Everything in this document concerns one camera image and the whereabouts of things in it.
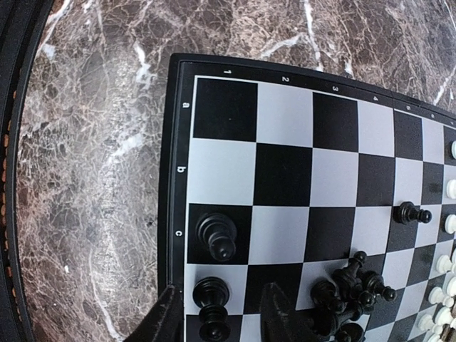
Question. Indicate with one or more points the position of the black white chess board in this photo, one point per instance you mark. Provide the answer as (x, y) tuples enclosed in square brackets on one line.
[(309, 167)]

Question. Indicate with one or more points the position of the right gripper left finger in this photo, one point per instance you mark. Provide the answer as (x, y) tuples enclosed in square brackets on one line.
[(163, 322)]

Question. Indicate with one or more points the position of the black chess piece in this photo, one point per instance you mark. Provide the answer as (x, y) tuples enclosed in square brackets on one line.
[(211, 295), (216, 232)]

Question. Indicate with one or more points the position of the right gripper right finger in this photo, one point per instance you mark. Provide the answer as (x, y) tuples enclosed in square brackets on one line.
[(279, 320)]

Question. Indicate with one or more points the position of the lone black pawn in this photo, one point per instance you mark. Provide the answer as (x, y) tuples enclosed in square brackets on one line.
[(407, 212)]

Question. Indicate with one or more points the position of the row of white chess pieces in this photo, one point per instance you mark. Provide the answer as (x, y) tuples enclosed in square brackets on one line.
[(441, 286)]

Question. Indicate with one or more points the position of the pile of black chess pieces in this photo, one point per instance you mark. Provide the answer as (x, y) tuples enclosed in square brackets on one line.
[(350, 294)]

